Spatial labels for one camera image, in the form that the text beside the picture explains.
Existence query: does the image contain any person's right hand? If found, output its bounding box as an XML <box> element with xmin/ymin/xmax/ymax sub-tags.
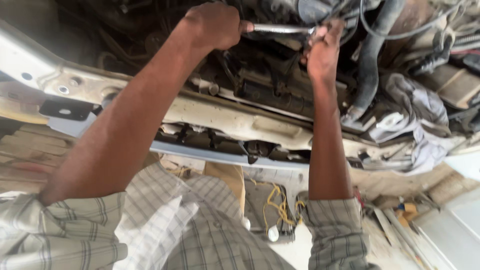
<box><xmin>301</xmin><ymin>19</ymin><xmax>346</xmax><ymax>84</ymax></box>

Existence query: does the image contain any person's left hand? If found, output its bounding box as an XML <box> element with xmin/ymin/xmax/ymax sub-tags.
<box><xmin>181</xmin><ymin>2</ymin><xmax>255</xmax><ymax>52</ymax></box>

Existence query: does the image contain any silver metal wrench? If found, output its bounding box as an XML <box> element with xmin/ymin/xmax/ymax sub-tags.
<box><xmin>252</xmin><ymin>23</ymin><xmax>316</xmax><ymax>36</ymax></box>

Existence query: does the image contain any black car engine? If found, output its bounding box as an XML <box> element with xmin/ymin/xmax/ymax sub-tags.
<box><xmin>56</xmin><ymin>0</ymin><xmax>480</xmax><ymax>124</ymax></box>

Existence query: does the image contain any grey crumpled rag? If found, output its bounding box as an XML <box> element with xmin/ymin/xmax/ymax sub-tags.
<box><xmin>368</xmin><ymin>73</ymin><xmax>466</xmax><ymax>176</ymax></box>

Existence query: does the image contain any pile of scrap parts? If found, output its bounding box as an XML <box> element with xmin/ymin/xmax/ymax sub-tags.
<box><xmin>356</xmin><ymin>187</ymin><xmax>480</xmax><ymax>270</ymax></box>

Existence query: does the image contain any plaid shirt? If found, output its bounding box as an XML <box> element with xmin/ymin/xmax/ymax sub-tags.
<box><xmin>0</xmin><ymin>162</ymin><xmax>381</xmax><ymax>270</ymax></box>

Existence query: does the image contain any black rubber radiator hose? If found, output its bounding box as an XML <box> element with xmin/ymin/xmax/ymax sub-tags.
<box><xmin>347</xmin><ymin>0</ymin><xmax>406</xmax><ymax>121</ymax></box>

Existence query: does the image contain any white car front frame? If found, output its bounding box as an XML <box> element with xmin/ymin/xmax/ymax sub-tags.
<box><xmin>0</xmin><ymin>19</ymin><xmax>480</xmax><ymax>173</ymax></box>

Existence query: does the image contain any yellow wire bundle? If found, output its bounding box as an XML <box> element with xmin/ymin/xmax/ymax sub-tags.
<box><xmin>250</xmin><ymin>179</ymin><xmax>306</xmax><ymax>236</ymax></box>

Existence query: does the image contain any black plastic bracket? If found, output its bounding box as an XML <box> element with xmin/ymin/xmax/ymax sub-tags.
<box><xmin>39</xmin><ymin>99</ymin><xmax>94</xmax><ymax>122</ymax></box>

